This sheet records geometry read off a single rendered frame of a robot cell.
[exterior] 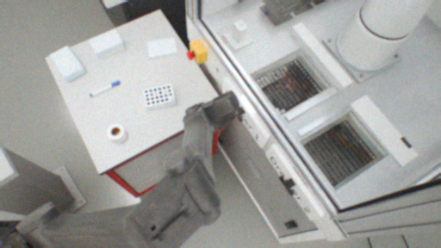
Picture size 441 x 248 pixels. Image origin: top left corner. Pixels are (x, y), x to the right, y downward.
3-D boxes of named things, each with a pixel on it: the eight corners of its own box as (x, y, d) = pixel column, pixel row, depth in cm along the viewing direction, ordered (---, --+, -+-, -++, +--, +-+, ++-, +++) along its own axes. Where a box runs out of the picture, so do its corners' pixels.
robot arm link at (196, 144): (155, 175, 43) (194, 232, 46) (190, 157, 42) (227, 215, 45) (180, 108, 84) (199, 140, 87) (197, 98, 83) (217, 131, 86)
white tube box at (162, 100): (147, 111, 128) (145, 107, 124) (144, 94, 131) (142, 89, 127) (176, 104, 129) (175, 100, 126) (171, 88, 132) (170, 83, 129)
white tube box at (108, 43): (99, 60, 136) (96, 53, 131) (92, 46, 139) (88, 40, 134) (125, 49, 139) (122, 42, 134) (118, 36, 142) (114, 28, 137)
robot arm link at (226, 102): (182, 113, 80) (198, 139, 83) (219, 95, 76) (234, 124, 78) (195, 98, 91) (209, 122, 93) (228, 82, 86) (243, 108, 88)
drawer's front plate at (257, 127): (261, 148, 117) (266, 139, 107) (221, 91, 126) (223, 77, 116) (264, 146, 118) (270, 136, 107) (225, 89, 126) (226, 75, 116)
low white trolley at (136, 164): (138, 203, 187) (98, 174, 117) (98, 123, 206) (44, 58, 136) (218, 158, 200) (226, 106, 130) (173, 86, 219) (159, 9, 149)
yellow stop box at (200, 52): (196, 65, 128) (196, 55, 121) (189, 53, 130) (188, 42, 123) (207, 60, 129) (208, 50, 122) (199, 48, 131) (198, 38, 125)
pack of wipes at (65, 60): (87, 72, 133) (83, 66, 129) (67, 83, 131) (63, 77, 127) (71, 50, 138) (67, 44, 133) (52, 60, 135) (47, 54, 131)
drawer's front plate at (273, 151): (310, 220, 108) (321, 218, 97) (264, 154, 116) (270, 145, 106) (314, 218, 108) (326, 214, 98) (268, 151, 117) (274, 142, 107)
